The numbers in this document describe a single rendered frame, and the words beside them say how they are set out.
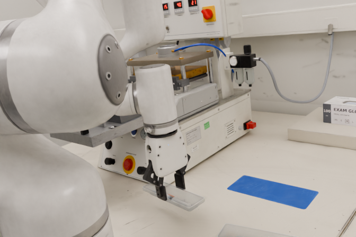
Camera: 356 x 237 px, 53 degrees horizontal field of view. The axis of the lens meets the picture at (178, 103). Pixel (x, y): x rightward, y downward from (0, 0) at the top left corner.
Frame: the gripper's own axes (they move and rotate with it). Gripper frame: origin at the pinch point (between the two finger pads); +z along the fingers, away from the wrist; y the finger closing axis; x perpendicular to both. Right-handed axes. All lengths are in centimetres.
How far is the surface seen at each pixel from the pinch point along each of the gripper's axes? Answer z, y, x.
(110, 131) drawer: -13.7, -4.1, 17.6
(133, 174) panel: 6.1, 6.3, 26.8
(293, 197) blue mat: 7.9, 23.9, -20.2
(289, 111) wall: 8, 90, 19
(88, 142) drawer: -13.0, -10.7, 18.4
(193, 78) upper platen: -20.0, 35.1, 22.9
